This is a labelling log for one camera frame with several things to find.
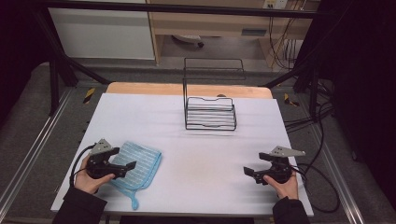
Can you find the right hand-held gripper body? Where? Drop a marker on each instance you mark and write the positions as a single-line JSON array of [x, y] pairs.
[[280, 166]]

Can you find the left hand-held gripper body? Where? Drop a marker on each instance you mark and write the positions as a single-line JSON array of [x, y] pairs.
[[97, 161]]

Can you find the light wooden desk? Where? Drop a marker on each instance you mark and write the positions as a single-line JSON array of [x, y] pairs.
[[211, 26]]

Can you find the white cabinet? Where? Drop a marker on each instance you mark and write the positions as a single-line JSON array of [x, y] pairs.
[[99, 34]]

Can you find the chair base with caster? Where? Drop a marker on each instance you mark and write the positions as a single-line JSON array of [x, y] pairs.
[[190, 39]]

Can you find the person's right hand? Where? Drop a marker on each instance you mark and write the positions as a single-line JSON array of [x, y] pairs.
[[287, 187]]

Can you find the black metal frame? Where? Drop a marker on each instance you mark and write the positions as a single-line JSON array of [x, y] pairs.
[[186, 8]]

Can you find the blue striped cloth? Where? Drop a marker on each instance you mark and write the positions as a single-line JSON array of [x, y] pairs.
[[146, 163]]

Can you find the black curtain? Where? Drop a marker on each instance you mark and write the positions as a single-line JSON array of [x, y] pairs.
[[17, 46], [364, 77]]

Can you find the white table cover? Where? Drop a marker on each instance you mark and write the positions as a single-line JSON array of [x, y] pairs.
[[199, 174]]

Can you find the white power outlet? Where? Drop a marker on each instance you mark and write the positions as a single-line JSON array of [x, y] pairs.
[[275, 3]]

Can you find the aluminium floor rail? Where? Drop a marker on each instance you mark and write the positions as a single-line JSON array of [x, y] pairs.
[[34, 146], [339, 180]]

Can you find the person's left hand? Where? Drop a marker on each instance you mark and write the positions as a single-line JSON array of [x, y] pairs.
[[87, 183]]

